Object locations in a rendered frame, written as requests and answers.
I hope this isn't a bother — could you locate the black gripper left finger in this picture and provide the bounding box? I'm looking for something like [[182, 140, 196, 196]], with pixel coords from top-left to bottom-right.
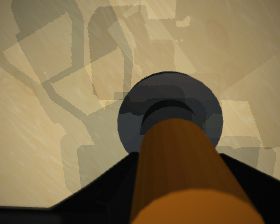
[[0, 152, 139, 224]]

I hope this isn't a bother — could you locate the orange cylinder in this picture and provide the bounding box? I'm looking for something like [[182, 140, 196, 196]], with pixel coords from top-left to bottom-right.
[[129, 118, 265, 224]]

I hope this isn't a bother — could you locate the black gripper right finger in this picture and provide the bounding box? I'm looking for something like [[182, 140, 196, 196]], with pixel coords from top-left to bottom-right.
[[219, 153, 280, 224]]

